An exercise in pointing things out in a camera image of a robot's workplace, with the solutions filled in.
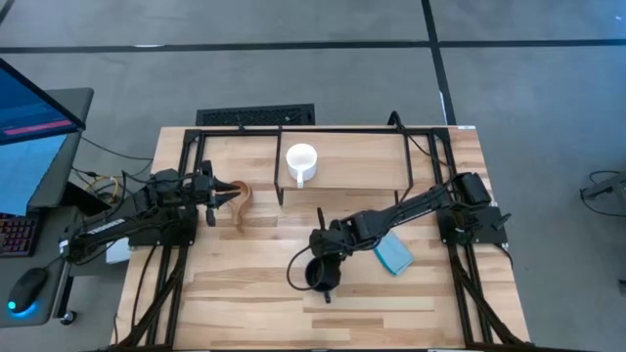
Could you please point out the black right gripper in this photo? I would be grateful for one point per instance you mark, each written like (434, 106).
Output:
(330, 242)

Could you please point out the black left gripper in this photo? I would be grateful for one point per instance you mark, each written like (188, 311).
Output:
(201, 190)

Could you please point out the black ceramic mug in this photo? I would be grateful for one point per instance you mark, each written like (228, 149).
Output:
(314, 276)

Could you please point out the white ceramic mug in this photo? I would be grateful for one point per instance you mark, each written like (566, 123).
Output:
(301, 159)

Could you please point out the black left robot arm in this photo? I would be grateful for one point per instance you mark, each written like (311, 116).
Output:
(117, 227)

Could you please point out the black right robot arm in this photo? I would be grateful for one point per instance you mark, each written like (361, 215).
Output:
(415, 205)

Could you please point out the wooden shelf with black legs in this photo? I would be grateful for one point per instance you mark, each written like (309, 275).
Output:
(362, 161)

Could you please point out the folded light blue cloth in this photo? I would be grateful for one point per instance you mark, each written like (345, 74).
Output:
(396, 256)

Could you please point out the black floor vent grate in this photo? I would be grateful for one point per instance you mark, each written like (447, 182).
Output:
(254, 115)

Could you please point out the small white box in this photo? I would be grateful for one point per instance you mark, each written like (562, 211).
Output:
(117, 254)

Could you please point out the grey-backed computer monitor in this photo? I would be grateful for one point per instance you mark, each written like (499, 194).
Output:
(58, 146)

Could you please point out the black desk caster wheel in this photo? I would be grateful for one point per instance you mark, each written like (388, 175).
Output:
(68, 318)

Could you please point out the black-framed computer monitor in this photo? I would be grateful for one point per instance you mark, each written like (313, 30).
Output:
(29, 112)

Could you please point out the backlit computer keyboard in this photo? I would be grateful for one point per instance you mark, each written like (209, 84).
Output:
(17, 234)

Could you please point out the black computer mouse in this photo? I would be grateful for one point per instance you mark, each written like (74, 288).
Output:
(28, 288)

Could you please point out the grey computer desk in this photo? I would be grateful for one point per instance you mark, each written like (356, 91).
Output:
(10, 264)

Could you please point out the black aluminium rig frame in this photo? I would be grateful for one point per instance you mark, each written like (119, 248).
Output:
(168, 293)

